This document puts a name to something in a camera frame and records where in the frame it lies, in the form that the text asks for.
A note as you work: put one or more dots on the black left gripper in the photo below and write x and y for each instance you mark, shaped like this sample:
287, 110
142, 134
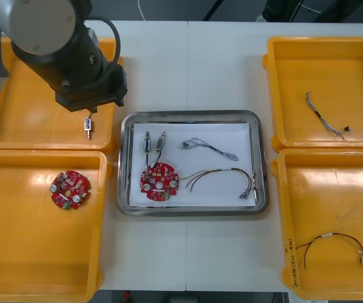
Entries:
92, 88

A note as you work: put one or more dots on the yellow-orange plastic bin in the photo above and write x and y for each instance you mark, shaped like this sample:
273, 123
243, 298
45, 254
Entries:
326, 69
26, 126
326, 195
36, 246

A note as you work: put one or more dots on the blue label metal solenoid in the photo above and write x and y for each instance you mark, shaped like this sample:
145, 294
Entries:
147, 145
88, 124

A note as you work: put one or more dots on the round red circuit board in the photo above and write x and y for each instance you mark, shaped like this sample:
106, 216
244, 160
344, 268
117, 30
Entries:
70, 190
159, 181

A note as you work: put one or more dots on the steel tray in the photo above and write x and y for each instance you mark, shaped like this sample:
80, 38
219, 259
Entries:
124, 195

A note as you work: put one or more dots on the small metal solenoid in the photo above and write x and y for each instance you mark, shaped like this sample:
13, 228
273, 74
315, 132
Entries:
159, 144

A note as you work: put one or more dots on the white sheet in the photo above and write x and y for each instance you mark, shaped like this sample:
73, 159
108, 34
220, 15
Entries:
206, 192

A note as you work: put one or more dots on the silver-black left robot arm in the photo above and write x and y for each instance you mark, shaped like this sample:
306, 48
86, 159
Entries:
42, 19

